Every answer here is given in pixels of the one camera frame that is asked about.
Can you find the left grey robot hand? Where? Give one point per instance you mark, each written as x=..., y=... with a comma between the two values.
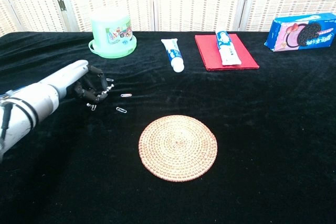
x=71, y=77

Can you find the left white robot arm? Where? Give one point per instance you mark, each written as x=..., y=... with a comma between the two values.
x=26, y=106

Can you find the green plastic bucket white lid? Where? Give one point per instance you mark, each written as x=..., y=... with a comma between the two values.
x=113, y=43

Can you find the blue white toothpaste tube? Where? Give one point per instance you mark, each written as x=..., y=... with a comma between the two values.
x=228, y=51
x=173, y=54

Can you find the round woven rattan coaster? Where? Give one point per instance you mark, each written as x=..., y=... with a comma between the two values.
x=178, y=148

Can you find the red notebook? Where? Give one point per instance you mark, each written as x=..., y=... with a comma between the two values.
x=208, y=56

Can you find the black velvet tablecloth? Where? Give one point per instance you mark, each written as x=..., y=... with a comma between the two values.
x=249, y=129

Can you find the blue Oreo cookie box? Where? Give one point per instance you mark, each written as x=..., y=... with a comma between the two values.
x=302, y=35

